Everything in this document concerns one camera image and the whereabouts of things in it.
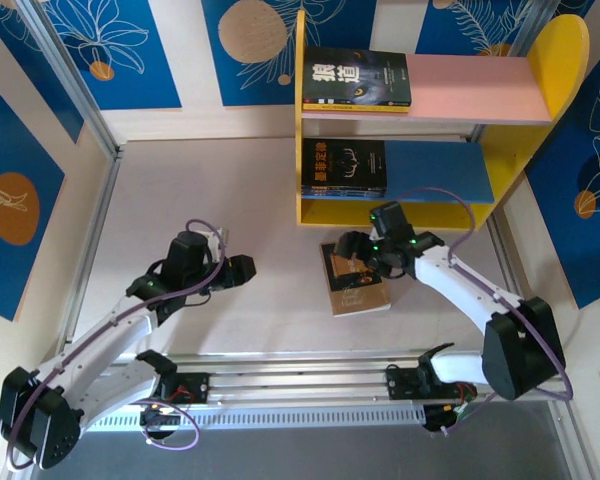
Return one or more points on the dark book with red figure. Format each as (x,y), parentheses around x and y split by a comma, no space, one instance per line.
(330,193)

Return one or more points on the aluminium table side rail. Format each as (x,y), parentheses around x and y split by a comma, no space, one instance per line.
(502,250)
(105,200)

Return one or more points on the black book with wolf eye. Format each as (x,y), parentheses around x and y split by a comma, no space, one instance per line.
(355,75)

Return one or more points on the aluminium corner post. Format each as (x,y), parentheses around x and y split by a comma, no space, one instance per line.
(80,100)

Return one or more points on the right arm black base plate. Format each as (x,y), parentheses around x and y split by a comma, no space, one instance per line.
(400,385)

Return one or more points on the yellow pink blue bookshelf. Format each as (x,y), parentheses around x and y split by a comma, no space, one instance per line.
(480,90)

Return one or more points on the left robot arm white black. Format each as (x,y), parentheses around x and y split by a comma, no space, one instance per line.
(105,335)

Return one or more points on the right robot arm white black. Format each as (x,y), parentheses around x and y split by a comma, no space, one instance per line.
(460,290)

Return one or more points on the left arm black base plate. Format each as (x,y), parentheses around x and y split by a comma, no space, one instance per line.
(195,387)

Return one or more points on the brown tan book with scroll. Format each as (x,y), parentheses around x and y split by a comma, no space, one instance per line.
(355,300)

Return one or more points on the yellow book with cartoon boy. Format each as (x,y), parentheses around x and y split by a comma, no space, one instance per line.
(355,108)

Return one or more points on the black book orange title antlers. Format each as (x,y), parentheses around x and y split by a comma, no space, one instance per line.
(340,165)

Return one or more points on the aluminium rail beam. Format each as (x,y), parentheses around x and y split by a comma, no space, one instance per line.
(305,375)

